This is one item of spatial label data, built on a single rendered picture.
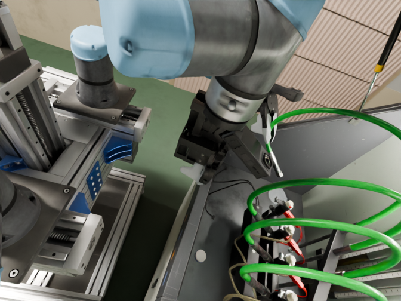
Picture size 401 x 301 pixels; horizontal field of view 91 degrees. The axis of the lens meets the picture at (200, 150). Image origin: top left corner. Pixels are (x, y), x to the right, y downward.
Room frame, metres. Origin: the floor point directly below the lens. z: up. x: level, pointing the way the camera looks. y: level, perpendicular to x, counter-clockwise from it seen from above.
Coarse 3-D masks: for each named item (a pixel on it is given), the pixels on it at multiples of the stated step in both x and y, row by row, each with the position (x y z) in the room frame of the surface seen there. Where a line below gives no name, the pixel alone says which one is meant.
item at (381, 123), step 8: (288, 112) 0.51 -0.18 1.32; (296, 112) 0.50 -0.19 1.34; (304, 112) 0.49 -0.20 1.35; (312, 112) 0.49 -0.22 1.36; (320, 112) 0.48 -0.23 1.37; (328, 112) 0.48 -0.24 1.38; (336, 112) 0.47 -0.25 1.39; (344, 112) 0.47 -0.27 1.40; (352, 112) 0.47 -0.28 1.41; (360, 112) 0.47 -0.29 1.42; (280, 120) 0.50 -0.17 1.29; (368, 120) 0.45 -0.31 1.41; (376, 120) 0.45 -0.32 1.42; (384, 128) 0.44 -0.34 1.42; (392, 128) 0.44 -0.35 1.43; (400, 136) 0.43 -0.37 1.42; (392, 208) 0.38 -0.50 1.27; (376, 216) 0.38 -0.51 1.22; (384, 216) 0.38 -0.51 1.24; (360, 224) 0.38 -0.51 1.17; (368, 224) 0.38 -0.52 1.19
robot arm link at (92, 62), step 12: (72, 36) 0.51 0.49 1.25; (84, 36) 0.52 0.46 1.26; (96, 36) 0.54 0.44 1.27; (72, 48) 0.49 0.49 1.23; (84, 48) 0.48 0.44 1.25; (96, 48) 0.50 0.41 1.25; (84, 60) 0.48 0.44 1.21; (96, 60) 0.50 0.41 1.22; (108, 60) 0.53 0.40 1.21; (84, 72) 0.48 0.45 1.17; (96, 72) 0.49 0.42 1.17; (108, 72) 0.53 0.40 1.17
